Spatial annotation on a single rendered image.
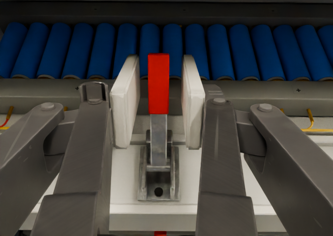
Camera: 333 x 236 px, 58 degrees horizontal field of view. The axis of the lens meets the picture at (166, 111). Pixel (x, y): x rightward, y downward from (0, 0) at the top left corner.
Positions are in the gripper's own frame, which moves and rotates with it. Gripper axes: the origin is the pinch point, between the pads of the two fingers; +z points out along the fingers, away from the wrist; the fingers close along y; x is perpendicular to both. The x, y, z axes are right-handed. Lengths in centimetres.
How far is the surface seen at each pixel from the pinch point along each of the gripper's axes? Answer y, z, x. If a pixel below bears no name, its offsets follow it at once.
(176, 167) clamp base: 1.2, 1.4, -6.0
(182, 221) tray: 1.6, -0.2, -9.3
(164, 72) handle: 0.3, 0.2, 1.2
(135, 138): -1.8, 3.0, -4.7
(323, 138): 11.9, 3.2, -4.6
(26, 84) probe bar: -10.1, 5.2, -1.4
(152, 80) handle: -0.4, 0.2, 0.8
